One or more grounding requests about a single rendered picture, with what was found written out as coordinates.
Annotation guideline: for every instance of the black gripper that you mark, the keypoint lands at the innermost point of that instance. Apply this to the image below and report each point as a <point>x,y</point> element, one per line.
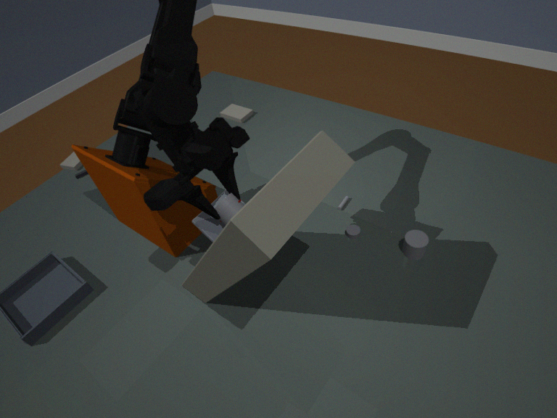
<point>166,192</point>

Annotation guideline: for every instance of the grey cylinder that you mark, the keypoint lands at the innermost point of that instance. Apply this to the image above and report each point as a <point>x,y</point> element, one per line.
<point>343,203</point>
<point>415,244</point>
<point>228,207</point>
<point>353,231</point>

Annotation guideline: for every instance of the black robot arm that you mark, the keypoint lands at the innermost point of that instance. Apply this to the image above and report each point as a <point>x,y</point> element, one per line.
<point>166,96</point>

